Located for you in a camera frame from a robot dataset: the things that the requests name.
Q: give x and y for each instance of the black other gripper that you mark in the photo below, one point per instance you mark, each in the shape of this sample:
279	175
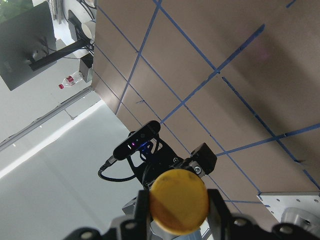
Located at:
158	157

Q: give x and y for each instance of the yellow round button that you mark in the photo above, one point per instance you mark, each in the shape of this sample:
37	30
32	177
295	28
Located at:
179	202

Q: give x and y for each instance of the clear plastic bottle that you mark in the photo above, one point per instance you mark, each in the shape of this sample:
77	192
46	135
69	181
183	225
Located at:
71	80

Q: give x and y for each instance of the black computer monitor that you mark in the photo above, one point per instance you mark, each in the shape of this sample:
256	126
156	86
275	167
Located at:
28	45

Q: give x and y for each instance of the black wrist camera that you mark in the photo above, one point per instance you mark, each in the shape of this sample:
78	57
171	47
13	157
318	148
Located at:
133	142

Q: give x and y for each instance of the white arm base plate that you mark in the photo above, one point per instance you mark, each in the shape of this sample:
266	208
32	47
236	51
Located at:
278	202

